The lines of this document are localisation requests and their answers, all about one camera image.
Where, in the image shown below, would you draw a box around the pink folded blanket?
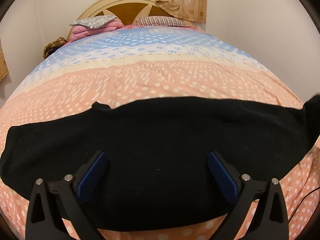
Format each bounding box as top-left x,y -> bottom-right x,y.
67,19 -> 124,42

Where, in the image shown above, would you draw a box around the beige side curtain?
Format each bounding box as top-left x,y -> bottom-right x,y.
0,43 -> 9,81

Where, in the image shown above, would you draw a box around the grey patterned pillow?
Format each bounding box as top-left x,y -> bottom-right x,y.
70,15 -> 117,29

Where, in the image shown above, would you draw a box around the cream wooden headboard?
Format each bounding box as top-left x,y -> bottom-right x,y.
66,0 -> 196,41

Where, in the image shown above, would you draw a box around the black cable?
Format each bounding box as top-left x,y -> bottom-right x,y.
287,186 -> 320,224

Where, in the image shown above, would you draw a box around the black pants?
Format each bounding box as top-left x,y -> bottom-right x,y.
1,95 -> 319,232

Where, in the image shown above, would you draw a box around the striped pillow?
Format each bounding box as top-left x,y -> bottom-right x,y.
136,16 -> 189,28

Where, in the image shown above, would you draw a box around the polka dot bed cover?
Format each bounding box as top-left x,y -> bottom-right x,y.
1,27 -> 319,239

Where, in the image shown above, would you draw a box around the brown patterned bag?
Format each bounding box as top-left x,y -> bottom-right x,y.
43,37 -> 67,59

